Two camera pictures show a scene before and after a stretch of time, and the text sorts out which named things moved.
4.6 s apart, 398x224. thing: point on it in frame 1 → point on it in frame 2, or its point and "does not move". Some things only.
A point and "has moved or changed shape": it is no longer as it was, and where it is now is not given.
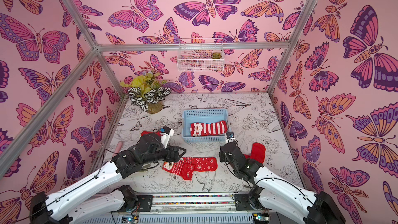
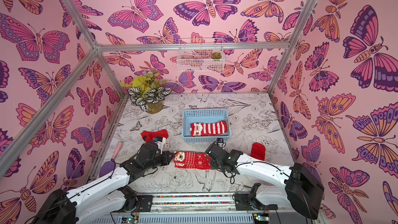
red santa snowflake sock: x=187 y=166 has moved or changed shape
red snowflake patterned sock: x=146 y=132 does not move
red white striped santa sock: x=198 y=129 does not move
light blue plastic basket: x=190 y=116 does not move
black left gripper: x=174 y=157 → x=166 y=159
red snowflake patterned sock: x=257 y=152 does not move
